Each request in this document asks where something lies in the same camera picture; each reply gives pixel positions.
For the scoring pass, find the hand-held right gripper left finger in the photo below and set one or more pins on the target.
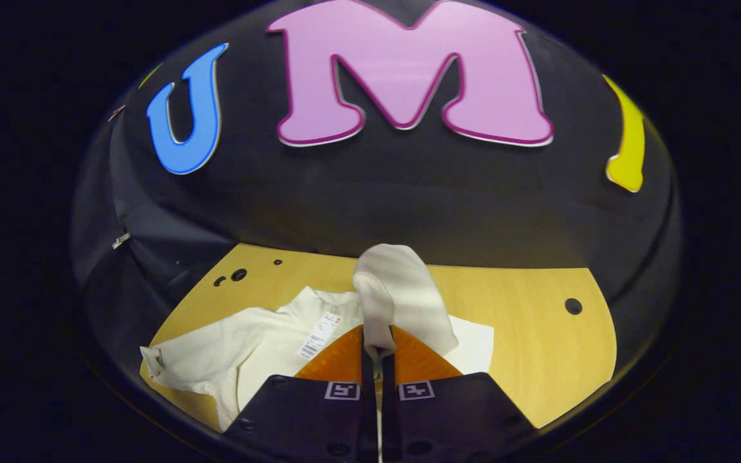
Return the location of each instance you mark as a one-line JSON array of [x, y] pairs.
[[319, 418]]

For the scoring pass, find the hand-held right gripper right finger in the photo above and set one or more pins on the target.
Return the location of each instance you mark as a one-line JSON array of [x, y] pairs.
[[448, 418]]

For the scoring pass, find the white long-sleeved garment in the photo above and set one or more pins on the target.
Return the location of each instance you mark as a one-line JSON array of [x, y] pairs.
[[267, 347]]

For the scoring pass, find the black backdrop cloth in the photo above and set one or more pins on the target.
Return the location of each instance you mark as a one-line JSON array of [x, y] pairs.
[[409, 206]]

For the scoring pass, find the silver metal clip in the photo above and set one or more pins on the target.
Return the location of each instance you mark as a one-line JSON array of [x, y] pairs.
[[121, 241]]

